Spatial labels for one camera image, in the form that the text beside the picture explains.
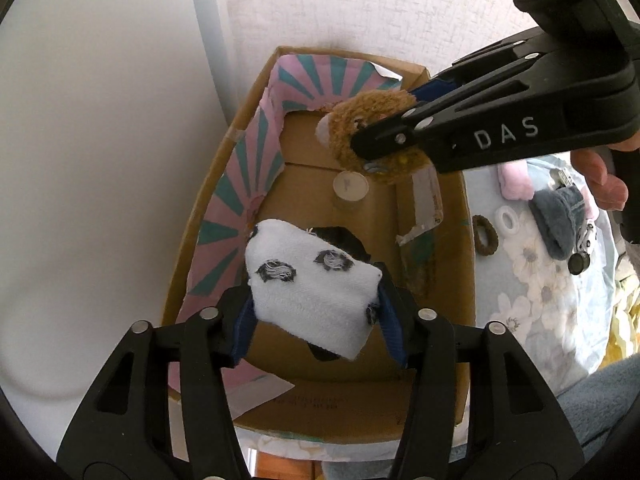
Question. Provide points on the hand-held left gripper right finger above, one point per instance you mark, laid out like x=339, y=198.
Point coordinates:
x=392, y=332

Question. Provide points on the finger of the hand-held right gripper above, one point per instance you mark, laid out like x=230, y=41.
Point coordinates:
x=480, y=67
x=500, y=120

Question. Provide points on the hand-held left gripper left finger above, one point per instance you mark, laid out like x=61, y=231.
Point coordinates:
x=242, y=332

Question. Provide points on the cardboard box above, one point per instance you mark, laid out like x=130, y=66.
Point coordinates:
x=360, y=390

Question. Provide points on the white panda face sock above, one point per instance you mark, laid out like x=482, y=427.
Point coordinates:
x=310, y=300

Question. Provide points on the brown plush toy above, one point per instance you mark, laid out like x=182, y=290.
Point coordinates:
x=345, y=120

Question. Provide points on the person's right hand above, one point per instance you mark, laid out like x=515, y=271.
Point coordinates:
x=600, y=175

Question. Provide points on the white paper sheet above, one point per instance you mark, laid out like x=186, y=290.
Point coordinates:
x=260, y=390

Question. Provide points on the pink plush piece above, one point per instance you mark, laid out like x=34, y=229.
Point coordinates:
x=515, y=180

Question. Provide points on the clear plastic wrapper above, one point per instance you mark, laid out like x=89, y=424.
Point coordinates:
x=427, y=200

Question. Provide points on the floral light blue blanket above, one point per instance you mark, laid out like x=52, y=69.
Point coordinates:
x=530, y=300

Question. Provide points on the metal clip with black knob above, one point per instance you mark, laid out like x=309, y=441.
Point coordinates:
x=580, y=262

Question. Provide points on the yellow cloth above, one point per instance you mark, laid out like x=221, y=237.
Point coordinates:
x=627, y=330

